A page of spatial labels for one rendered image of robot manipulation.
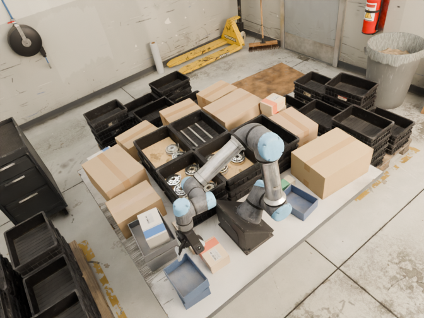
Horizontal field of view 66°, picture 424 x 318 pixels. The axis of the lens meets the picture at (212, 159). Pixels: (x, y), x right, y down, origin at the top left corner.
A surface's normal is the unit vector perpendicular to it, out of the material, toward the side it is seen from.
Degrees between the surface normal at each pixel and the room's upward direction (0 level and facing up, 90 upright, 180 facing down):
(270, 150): 76
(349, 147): 0
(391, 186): 0
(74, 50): 90
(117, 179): 0
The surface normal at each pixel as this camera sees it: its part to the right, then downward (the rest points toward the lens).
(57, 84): 0.58, 0.48
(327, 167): -0.15, -0.73
